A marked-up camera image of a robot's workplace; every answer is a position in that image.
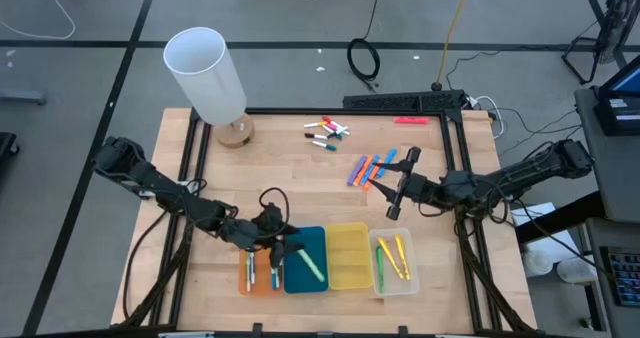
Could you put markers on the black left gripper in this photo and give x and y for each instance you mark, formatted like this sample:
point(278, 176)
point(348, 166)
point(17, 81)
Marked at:
point(260, 225)

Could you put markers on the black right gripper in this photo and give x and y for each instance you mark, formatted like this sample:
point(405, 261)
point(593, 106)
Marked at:
point(420, 190)

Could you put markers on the blue highlighter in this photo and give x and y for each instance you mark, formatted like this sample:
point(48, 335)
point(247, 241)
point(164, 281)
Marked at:
point(387, 160)
point(370, 169)

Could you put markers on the yellow-green highlighter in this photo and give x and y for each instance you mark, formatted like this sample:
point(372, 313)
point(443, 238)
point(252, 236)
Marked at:
point(311, 265)

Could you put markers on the purple highlighter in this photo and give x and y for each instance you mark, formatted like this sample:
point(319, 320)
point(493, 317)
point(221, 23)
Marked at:
point(357, 170)

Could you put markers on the pink highlighter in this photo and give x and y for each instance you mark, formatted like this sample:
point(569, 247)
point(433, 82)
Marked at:
point(411, 120)

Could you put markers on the white marker with green cap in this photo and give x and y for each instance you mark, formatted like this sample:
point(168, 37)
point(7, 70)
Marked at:
point(339, 137)
point(330, 147)

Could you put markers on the white marker with black cap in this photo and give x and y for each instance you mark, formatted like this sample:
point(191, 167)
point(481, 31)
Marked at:
point(332, 136)
point(311, 135)

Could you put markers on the white marker with pink cap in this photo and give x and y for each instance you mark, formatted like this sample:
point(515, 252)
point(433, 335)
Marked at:
point(331, 127)

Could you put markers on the white marker with red cap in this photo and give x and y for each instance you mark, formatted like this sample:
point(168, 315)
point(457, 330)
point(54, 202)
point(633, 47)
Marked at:
point(327, 119)

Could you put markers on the all-green pen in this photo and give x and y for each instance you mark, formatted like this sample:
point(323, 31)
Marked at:
point(380, 273)

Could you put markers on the white marker with yellow cap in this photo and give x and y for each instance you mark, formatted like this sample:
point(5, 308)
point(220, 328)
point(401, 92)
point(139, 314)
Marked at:
point(315, 125)

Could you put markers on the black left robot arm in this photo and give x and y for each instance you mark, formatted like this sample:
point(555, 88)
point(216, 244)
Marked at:
point(145, 173)

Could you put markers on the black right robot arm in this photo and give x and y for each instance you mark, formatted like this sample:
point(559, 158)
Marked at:
point(525, 170)

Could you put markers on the teal plastic bin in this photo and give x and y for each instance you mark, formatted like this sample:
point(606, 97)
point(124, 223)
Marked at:
point(300, 278)

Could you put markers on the orange plastic bin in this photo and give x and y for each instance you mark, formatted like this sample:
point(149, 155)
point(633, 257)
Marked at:
point(262, 283)

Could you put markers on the yellow plastic bin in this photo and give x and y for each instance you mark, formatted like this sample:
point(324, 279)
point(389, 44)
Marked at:
point(349, 258)

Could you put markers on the black perforated control box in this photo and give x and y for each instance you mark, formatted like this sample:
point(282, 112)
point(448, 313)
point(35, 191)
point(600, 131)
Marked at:
point(400, 100)

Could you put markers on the clear plastic bin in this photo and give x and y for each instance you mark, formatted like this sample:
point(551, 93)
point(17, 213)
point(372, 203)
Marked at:
point(412, 285)

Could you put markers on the white cup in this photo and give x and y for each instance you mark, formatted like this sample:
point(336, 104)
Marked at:
point(575, 270)
point(537, 263)

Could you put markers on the white paper sheet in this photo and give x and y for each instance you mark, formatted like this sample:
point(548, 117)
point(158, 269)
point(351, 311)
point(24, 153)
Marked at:
point(550, 248)

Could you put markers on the black desk support bar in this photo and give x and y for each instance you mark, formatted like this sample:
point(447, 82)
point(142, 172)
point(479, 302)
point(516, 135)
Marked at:
point(560, 218)

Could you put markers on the white lamp with wooden base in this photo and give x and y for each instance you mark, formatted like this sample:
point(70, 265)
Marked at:
point(205, 73)

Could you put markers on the grey desk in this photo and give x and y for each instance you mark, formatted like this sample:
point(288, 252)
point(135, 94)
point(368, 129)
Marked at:
point(595, 238)
point(620, 188)

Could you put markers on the black keyboard with coloured keys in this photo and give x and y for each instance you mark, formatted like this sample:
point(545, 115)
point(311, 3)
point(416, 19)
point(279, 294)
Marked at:
point(625, 273)

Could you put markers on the black laptop with blue screen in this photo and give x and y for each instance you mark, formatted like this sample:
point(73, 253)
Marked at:
point(625, 83)

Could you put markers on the black fan on stand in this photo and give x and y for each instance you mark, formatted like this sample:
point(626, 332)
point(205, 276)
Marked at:
point(617, 23)

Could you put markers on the black floor object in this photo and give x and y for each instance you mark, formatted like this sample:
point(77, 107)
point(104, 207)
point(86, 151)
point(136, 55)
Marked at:
point(6, 150)

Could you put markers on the grey floor bar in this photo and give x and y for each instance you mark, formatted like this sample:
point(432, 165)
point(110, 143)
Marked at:
point(22, 97)

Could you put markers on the black aluminium table frame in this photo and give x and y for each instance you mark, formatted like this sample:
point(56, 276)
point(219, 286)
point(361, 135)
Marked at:
point(300, 111)

